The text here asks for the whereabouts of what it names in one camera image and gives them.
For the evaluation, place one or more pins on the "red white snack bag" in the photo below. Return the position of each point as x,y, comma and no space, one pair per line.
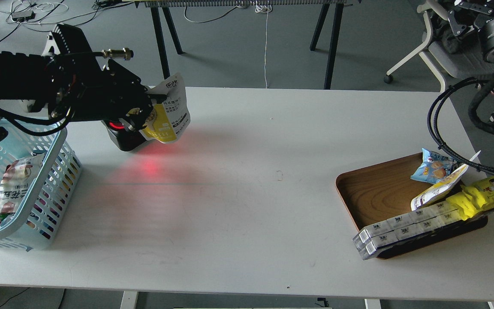
16,182

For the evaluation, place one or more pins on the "blue snack bag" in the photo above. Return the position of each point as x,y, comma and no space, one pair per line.
434,167

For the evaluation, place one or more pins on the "black leg background table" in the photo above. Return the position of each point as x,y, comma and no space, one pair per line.
290,46

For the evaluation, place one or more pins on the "black barcode scanner red window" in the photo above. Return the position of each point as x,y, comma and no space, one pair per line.
123,139

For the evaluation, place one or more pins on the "silver boxed snack pack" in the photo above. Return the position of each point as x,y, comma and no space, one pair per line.
391,233

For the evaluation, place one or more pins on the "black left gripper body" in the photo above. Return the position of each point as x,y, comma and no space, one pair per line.
91,85

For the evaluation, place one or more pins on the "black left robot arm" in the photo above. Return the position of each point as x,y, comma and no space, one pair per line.
41,94

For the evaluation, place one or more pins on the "wooden oval tray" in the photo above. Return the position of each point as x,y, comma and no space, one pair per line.
376,193

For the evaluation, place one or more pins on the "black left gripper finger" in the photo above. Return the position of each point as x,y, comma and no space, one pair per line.
155,97

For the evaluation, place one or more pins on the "yellow cartoon snack pack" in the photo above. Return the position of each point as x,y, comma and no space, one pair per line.
474,199

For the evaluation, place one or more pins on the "black power strip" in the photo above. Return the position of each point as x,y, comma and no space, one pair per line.
22,16

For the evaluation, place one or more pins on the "light blue plastic basket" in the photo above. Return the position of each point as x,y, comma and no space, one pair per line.
38,218

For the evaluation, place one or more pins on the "grey white office chair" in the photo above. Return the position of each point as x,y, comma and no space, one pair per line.
466,63

